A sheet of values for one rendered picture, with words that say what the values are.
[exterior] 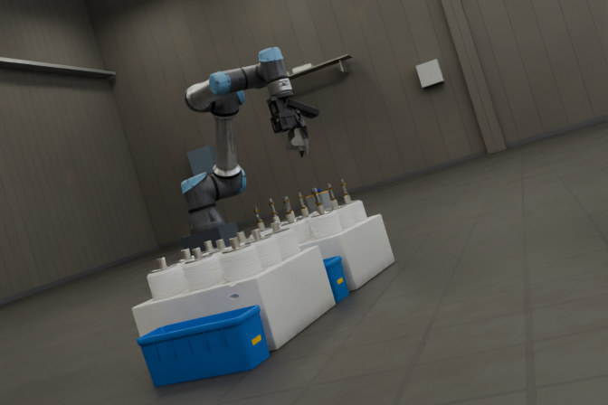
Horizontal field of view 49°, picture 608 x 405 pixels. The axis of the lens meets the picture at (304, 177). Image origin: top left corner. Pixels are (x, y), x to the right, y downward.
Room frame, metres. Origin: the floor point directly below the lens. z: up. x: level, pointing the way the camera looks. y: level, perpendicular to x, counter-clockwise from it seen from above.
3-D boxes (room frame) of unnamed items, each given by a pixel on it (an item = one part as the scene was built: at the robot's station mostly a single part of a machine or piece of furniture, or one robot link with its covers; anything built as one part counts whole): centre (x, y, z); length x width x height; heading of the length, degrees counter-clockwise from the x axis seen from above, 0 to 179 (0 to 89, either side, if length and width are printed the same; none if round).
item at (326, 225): (2.18, -0.02, 0.16); 0.10 x 0.10 x 0.18
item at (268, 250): (1.80, 0.17, 0.16); 0.10 x 0.10 x 0.18
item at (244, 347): (1.58, 0.34, 0.06); 0.30 x 0.11 x 0.12; 66
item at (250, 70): (2.26, 0.05, 0.76); 0.11 x 0.11 x 0.08; 26
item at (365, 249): (2.34, 0.03, 0.09); 0.39 x 0.39 x 0.18; 64
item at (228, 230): (2.79, 0.44, 0.15); 0.18 x 0.18 x 0.30; 72
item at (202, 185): (2.79, 0.44, 0.47); 0.13 x 0.12 x 0.14; 116
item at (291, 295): (1.85, 0.27, 0.09); 0.39 x 0.39 x 0.18; 66
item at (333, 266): (2.08, 0.12, 0.06); 0.30 x 0.11 x 0.12; 64
